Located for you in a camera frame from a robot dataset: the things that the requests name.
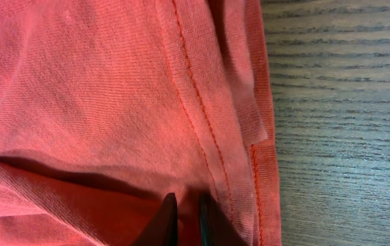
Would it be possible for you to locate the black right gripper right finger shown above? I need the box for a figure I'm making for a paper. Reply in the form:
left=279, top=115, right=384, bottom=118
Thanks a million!
left=199, top=193, right=247, bottom=246

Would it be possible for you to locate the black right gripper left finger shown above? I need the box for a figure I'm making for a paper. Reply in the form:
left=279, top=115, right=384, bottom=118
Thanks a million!
left=131, top=193, right=178, bottom=246

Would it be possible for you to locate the red soccer t-shirt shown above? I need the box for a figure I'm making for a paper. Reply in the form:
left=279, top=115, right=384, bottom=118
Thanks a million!
left=0, top=0, right=281, bottom=245

